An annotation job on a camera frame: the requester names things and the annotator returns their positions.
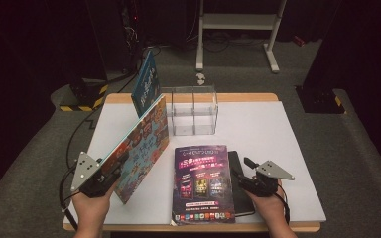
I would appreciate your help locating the black hardcover book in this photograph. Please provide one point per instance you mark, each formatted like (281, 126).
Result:
(243, 206)

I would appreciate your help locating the black curtain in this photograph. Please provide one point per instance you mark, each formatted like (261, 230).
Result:
(20, 66)
(360, 49)

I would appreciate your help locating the white metal stand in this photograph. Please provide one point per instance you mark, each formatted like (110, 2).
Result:
(238, 21)

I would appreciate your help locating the purple magazine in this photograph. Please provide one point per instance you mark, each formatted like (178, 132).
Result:
(201, 185)

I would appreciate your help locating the black base with yellow stripes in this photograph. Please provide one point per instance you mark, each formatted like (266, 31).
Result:
(320, 100)
(86, 95)

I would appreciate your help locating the person's right hand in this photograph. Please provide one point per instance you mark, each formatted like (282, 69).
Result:
(273, 208)

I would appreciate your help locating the clear acrylic book organizer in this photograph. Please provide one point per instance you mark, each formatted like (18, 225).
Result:
(205, 115)

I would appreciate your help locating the person's left hand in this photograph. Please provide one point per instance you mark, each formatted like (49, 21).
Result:
(91, 213)

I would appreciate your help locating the green and blue picture book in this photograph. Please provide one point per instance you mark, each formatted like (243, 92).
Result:
(145, 152)

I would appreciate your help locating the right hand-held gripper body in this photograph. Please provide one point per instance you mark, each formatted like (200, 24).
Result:
(261, 186)

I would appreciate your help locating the small white floor object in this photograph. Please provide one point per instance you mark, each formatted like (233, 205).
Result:
(200, 79)

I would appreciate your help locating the small red floor object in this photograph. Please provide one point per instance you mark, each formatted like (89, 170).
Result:
(298, 40)

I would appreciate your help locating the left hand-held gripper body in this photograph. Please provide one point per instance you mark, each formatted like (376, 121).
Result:
(94, 183)

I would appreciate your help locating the white table board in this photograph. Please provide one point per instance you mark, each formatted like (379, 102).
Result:
(271, 132)

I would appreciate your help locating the dark blue picture book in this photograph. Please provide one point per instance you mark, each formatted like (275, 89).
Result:
(145, 86)

